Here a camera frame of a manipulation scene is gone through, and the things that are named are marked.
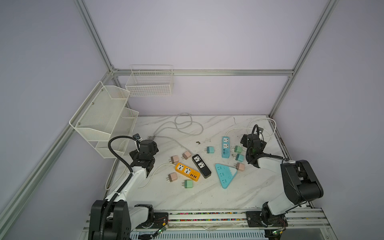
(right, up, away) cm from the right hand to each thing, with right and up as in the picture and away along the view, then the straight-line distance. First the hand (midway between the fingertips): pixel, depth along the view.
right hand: (252, 136), depth 94 cm
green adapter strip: (-8, -9, +5) cm, 13 cm away
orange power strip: (-39, -22, -7) cm, 45 cm away
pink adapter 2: (-9, -19, -3) cm, 21 cm away
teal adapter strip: (-27, -9, +5) cm, 29 cm away
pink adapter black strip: (-42, -12, +2) cm, 44 cm away
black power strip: (-32, -19, -4) cm, 38 cm away
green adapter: (-40, -27, -10) cm, 50 cm away
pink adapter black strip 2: (-50, -15, 0) cm, 52 cm away
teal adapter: (-8, -14, 0) cm, 16 cm away
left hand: (-67, -6, -9) cm, 68 cm away
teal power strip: (-19, -22, -8) cm, 30 cm away
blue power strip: (-16, -8, +6) cm, 19 cm away
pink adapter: (-50, -24, -7) cm, 56 cm away
